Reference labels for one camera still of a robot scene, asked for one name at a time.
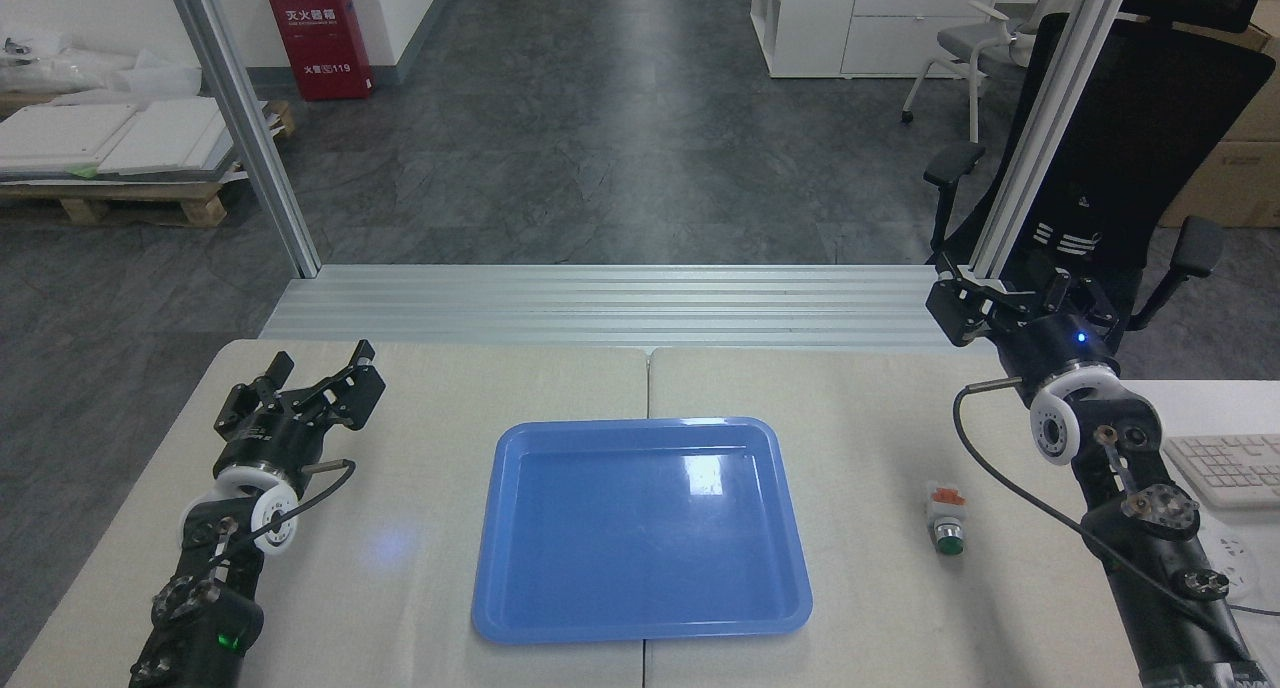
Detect wooden pallet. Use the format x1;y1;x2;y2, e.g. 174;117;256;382
0;100;297;229

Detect stack of white boards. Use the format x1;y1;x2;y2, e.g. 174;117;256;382
0;96;273;182

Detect clear plastic wrapping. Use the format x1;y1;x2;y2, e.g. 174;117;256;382
0;30;203;101

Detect brown cardboard box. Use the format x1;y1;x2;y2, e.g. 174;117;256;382
1159;140;1280;230
1222;23;1280;145

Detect grey white office chair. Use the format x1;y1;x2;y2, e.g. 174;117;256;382
901;1;1041;145

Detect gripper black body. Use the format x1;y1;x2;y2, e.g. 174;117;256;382
213;406;323;484
1016;312;1117;389

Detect white power strip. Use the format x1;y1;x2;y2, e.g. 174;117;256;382
1195;523;1264;600

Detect blue plastic tray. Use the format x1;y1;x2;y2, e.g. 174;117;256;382
471;417;813;645

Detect red fire extinguisher box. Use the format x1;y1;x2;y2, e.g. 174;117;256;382
263;0;375;102

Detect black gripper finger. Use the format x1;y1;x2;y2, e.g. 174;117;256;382
925;253;1047;348
1040;270;1121;329
214;351;296;439
285;340;387;432

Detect black office chair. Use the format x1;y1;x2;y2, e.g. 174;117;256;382
922;0;1277;361

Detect white drawer cabinet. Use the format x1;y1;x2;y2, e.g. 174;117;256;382
750;0;1007;79

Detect silver aluminium profile platform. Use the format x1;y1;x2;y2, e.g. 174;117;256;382
258;265;1006;355

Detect silver aluminium post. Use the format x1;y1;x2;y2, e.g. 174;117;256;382
968;0;1139;279
160;0;323;279

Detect white computer keyboard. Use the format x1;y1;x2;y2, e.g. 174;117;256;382
1162;434;1280;511

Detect green push button switch part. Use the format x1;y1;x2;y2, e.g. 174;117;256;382
924;481;968;555

